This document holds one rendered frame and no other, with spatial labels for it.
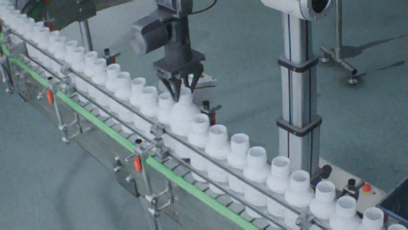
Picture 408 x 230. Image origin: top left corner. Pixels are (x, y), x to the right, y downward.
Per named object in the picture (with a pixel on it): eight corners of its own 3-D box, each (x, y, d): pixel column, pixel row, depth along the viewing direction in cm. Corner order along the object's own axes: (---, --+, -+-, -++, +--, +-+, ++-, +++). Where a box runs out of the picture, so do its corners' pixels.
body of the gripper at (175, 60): (207, 62, 130) (204, 32, 126) (170, 81, 125) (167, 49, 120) (187, 53, 134) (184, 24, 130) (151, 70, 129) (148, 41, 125)
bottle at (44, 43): (57, 67, 192) (48, 23, 183) (65, 73, 188) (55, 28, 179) (43, 73, 190) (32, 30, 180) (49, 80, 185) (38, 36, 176)
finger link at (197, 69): (207, 95, 134) (204, 59, 129) (182, 109, 130) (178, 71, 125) (187, 85, 138) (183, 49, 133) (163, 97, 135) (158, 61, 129)
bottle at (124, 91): (146, 121, 161) (136, 68, 151) (140, 135, 156) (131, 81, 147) (124, 121, 162) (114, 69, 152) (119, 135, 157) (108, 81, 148)
